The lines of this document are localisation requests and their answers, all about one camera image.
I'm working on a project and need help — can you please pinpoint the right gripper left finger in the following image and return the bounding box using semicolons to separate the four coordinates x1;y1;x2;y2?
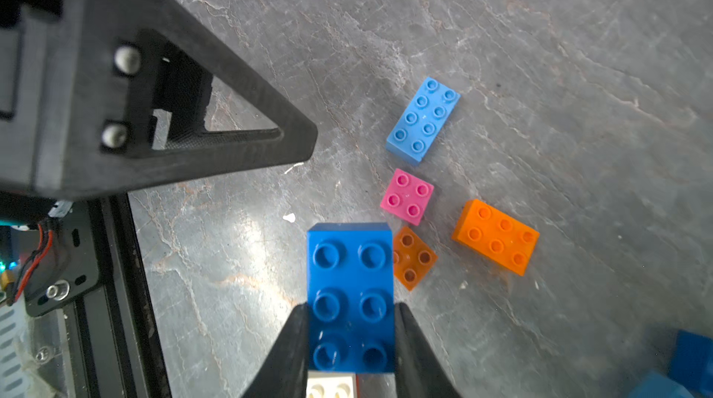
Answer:
242;303;310;398

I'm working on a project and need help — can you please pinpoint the white rectangular brick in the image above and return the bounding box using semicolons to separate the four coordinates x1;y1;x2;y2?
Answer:
306;370;358;398

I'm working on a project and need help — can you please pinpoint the light blue long brick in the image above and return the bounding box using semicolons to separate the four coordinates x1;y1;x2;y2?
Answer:
385;78;460;166

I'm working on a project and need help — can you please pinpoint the orange rectangular brick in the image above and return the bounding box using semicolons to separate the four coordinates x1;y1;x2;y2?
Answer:
451;199;540;277

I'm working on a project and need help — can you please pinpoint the light blue vertical brick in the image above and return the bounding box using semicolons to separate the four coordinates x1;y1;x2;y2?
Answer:
627;371;693;398

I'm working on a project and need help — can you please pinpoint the blue rectangular brick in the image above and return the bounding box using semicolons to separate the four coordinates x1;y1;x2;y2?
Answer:
306;223;395;374

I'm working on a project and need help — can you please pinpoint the pink square brick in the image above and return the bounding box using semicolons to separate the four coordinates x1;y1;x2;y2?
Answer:
381;169;434;226

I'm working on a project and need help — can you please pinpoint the blue square brick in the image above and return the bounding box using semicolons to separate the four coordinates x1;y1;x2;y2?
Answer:
668;330;712;397

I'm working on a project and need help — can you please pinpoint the brown square brick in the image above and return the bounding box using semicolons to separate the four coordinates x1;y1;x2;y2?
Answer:
393;226;438;291

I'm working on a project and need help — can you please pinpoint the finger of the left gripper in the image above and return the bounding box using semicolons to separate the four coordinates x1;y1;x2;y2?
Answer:
82;0;319;193

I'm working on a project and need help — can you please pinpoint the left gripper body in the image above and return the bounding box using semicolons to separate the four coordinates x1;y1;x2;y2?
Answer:
1;0;139;199

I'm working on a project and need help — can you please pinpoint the white cable duct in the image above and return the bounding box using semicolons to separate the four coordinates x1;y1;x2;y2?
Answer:
1;305;29;398

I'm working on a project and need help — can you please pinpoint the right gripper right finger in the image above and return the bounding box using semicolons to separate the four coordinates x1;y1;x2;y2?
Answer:
395;303;460;398

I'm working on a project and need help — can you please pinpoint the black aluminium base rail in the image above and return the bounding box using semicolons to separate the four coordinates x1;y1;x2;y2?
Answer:
21;191;174;398

